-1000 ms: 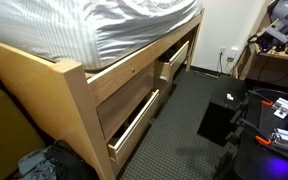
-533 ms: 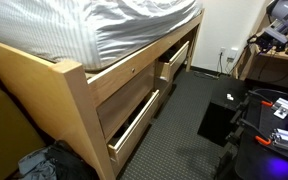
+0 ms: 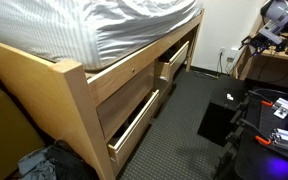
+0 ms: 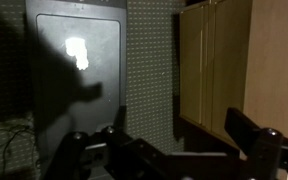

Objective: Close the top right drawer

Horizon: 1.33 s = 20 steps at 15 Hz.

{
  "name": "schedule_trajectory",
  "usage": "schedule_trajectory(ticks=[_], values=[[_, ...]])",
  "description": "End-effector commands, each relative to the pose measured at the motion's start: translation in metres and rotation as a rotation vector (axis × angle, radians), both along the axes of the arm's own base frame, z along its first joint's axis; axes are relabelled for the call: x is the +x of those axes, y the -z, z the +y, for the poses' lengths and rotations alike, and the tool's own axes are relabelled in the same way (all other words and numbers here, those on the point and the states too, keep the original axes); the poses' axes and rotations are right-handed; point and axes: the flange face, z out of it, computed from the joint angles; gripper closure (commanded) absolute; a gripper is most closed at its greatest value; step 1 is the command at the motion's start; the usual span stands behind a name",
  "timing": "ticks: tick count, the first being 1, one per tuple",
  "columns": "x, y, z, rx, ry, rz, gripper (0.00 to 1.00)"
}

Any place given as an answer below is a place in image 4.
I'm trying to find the black robot cart base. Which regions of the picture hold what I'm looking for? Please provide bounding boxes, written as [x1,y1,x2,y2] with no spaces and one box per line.
[25,0,128,180]

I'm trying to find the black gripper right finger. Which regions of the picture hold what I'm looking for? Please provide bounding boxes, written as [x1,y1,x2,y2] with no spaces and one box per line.
[225,107,288,180]

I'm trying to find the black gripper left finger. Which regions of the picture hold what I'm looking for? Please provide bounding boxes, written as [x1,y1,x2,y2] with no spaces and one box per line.
[40,105,165,180]

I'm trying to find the thin black floor cable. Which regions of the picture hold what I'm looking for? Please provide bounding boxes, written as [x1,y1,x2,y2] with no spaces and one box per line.
[0,123,37,176]

